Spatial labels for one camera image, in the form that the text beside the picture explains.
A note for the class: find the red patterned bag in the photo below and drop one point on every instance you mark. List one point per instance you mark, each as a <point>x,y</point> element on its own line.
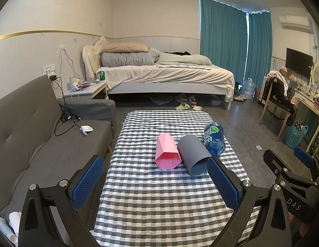
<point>258,94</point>

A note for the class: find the white printed tube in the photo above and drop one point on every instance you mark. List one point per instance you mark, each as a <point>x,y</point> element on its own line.
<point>3,229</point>

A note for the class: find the white wall socket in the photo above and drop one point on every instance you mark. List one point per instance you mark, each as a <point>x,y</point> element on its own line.
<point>49,69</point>

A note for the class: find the white paper scrap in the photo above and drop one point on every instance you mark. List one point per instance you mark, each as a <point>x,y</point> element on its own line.
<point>259,147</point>

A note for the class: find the grey sofa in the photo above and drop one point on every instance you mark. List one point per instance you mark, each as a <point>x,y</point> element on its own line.
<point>33,139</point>

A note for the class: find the green drink can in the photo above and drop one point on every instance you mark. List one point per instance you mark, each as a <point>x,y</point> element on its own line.
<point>102,76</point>

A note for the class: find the white shoes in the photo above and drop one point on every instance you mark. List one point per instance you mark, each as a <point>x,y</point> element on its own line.
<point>239,98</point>

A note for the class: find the white air conditioner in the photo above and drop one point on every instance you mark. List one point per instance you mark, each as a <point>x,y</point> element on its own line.
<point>295,23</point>

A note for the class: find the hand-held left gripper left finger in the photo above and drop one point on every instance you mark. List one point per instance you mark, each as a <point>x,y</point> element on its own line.
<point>87,182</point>

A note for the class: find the pale green slipper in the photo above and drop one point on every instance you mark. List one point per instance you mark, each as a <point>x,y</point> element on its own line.
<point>182,106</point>
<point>197,108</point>

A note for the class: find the pale blue nightstand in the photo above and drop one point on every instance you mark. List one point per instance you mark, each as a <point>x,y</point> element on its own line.
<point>92,88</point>

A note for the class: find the checkered tablecloth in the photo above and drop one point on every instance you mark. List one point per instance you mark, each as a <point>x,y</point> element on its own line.
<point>154,198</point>

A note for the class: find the white bed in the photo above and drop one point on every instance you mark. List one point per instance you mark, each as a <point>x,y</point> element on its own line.
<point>169,78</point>

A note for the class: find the beige pillow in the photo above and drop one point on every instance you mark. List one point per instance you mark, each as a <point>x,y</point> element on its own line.
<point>123,47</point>

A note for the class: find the wide teal curtain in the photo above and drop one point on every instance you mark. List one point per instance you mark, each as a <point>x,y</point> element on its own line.
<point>221,38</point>

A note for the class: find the crumpled white tissue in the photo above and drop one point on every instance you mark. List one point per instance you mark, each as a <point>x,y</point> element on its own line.
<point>86,130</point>

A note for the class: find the white cup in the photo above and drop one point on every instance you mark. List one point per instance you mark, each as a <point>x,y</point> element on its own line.
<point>72,80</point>

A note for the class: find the blue water bottle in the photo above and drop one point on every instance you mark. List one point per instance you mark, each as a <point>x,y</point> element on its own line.
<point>214,139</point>

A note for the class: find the pale green blanket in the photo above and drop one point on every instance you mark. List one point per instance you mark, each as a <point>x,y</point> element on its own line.
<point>182,59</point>

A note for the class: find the pile of clothes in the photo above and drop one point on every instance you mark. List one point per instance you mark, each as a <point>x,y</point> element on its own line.
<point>280,87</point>

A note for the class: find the narrow teal curtain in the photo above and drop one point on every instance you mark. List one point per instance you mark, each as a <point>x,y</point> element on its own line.
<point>259,54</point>

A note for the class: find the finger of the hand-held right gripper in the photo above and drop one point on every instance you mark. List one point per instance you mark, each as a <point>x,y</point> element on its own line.
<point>274,162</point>
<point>303,156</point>

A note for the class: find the wooden chair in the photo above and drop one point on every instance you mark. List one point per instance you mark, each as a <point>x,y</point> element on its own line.
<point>274,105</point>

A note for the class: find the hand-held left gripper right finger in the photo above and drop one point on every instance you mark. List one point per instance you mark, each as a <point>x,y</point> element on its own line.
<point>222,182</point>

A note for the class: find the blue laundry basket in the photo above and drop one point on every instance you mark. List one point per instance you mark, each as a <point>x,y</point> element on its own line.
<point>294,136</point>

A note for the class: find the grey sneaker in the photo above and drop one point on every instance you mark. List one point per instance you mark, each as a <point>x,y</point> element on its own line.
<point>192,100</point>

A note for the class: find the checkered quilt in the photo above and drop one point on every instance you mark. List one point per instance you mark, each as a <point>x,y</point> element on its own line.
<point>126,59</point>

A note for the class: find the grey round cup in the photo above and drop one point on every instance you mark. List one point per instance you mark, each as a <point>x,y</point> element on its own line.
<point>190,151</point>

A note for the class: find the pink faceted cup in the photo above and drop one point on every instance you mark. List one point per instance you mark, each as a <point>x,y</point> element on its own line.
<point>164,149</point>

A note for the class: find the white vanity desk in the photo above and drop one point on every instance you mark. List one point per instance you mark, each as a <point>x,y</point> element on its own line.
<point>313,110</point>

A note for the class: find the grey block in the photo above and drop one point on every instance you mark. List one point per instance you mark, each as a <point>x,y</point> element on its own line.
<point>216,102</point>

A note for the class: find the black television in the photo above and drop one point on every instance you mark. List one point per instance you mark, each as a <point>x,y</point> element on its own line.
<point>298,61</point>

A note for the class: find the dark clothing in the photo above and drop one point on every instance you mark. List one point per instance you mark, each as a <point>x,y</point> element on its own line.
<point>178,53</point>

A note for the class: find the large clear water jug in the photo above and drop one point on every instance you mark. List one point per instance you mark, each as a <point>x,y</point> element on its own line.
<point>249,88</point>

